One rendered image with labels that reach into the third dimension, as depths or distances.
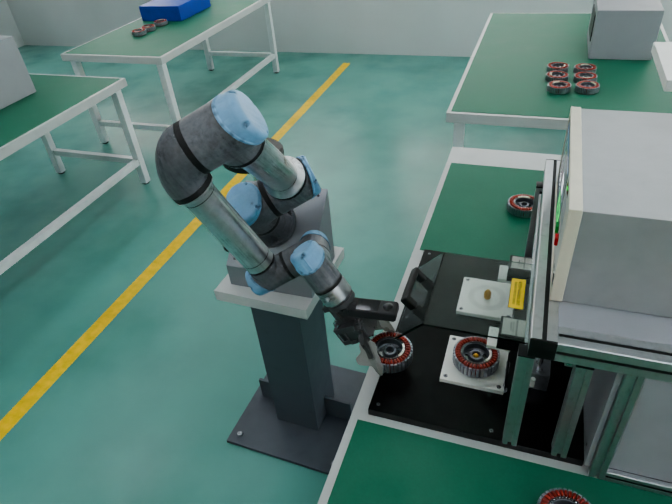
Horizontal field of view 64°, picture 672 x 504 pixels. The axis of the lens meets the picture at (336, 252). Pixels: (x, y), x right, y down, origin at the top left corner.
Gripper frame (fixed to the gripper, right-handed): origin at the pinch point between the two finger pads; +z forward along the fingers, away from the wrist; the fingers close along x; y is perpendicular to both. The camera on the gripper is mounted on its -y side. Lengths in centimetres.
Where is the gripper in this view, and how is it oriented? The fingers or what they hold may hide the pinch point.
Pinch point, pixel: (391, 353)
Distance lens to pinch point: 135.5
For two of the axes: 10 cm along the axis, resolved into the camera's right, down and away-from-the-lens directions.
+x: -3.3, 6.0, -7.3
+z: 5.6, 7.5, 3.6
